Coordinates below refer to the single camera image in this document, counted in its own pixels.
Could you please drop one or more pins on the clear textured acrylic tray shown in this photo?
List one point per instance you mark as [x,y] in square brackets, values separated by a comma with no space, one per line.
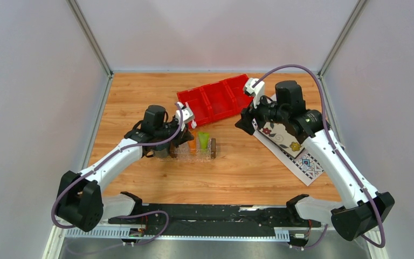
[182,153]

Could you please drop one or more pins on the aluminium frame rail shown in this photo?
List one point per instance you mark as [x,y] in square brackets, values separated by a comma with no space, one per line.
[130,241]

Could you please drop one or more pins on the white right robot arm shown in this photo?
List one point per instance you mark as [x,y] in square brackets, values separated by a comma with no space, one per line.
[362,206]

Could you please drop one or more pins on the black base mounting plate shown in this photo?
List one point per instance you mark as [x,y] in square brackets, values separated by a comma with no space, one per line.
[215,220]

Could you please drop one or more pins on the white toothbrush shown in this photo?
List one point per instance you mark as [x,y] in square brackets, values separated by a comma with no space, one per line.
[193,124]

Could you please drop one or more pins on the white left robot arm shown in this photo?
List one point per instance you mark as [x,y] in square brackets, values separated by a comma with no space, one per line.
[79,201]

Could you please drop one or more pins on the floral square plate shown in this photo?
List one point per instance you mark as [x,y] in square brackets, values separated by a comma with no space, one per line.
[278,135]

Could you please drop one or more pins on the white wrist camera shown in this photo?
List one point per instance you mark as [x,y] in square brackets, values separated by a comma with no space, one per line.
[254,88]
[184,114]

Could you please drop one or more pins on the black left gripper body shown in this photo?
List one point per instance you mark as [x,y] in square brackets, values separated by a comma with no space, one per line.
[167,130]

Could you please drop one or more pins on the red three-compartment bin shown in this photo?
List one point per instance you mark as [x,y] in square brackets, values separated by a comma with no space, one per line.
[216,101]

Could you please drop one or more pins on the patterned white cloth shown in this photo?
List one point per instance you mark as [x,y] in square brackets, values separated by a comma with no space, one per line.
[305,167]

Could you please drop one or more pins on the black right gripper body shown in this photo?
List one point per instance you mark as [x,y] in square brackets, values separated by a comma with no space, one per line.
[270,111]

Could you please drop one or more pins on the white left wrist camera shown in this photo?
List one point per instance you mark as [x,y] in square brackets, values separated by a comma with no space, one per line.
[184,114]

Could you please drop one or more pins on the dark grey mug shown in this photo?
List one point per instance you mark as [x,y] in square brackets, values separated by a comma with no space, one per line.
[159,151]

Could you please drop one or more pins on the orange toothpaste tube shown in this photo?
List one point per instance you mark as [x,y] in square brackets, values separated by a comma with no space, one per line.
[193,146]

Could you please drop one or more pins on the green toothpaste tube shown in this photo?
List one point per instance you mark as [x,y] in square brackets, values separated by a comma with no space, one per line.
[203,138]

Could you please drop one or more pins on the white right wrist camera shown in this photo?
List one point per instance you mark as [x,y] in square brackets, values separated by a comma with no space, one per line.
[254,88]

